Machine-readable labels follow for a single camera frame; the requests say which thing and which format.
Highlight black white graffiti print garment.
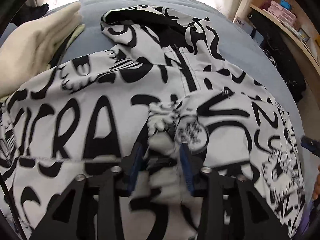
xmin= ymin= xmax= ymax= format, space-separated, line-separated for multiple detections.
xmin=1 ymin=5 xmax=305 ymax=239

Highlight black clothes pile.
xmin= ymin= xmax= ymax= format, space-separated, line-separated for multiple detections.
xmin=15 ymin=3 xmax=49 ymax=26

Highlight blue-grey bed sheet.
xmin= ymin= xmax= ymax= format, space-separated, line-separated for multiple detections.
xmin=63 ymin=0 xmax=304 ymax=142

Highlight light green folded garment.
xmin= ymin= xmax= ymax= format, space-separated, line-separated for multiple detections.
xmin=65 ymin=24 xmax=85 ymax=50

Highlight black bag by bed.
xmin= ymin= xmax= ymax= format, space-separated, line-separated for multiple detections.
xmin=247 ymin=10 xmax=306 ymax=103

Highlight cream folded garment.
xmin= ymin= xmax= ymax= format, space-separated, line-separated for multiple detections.
xmin=1 ymin=2 xmax=82 ymax=97

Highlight wooden shelf unit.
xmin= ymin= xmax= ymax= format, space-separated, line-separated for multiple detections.
xmin=247 ymin=0 xmax=320 ymax=73

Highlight pink storage boxes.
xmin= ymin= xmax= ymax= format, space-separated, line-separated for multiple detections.
xmin=267 ymin=1 xmax=297 ymax=26

